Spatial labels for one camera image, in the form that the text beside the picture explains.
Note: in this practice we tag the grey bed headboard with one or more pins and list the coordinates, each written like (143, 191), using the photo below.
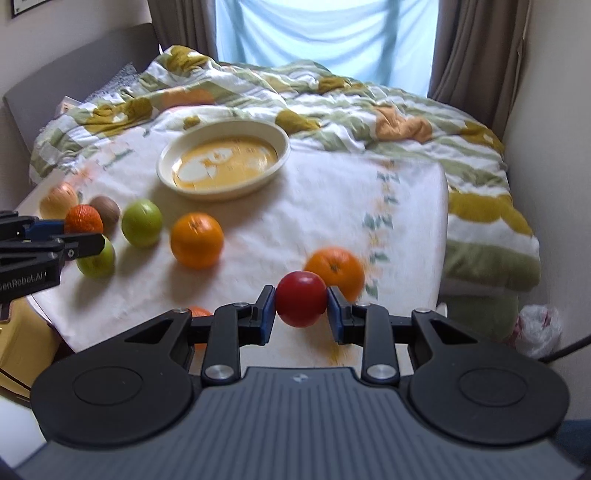
(33, 101)

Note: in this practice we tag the brown left curtain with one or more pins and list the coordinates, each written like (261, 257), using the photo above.
(189, 23)

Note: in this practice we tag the framed wall picture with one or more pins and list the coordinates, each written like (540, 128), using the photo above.
(19, 7)

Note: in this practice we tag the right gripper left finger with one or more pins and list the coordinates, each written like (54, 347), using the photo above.
(228, 329)

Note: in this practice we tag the white plastic bag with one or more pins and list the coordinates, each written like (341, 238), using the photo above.
(537, 331)

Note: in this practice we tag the rough dark orange mandarin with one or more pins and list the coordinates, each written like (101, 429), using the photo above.
(83, 218)

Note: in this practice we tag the brown curtain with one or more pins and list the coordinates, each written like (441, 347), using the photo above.
(477, 57)
(189, 23)

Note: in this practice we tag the large orange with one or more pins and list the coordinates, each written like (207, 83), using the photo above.
(196, 240)

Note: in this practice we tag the small red apple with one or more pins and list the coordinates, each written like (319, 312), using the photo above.
(301, 299)

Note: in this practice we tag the yellow side surface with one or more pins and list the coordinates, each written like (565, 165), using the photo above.
(28, 346)

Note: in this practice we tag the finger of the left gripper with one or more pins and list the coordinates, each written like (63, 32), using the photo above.
(16, 227)
(58, 248)

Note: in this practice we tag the yellowish wrinkled apple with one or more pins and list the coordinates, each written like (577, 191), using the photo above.
(58, 201)

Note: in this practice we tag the brown kiwi fruit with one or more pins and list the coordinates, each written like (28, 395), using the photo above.
(108, 211)

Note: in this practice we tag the light blue window cloth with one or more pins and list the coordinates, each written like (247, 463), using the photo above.
(387, 42)

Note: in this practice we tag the white floral tablecloth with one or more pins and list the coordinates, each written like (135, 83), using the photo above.
(391, 212)

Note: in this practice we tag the green striped floral quilt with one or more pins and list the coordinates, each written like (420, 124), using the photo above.
(490, 249)

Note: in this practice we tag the cream duck pattern bowl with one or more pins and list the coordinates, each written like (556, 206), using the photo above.
(223, 160)

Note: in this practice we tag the green apple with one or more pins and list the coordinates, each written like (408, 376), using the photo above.
(141, 223)
(100, 265)

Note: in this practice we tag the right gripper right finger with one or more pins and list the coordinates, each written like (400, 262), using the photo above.
(378, 332)

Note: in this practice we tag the brown right curtain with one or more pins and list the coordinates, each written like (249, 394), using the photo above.
(477, 57)

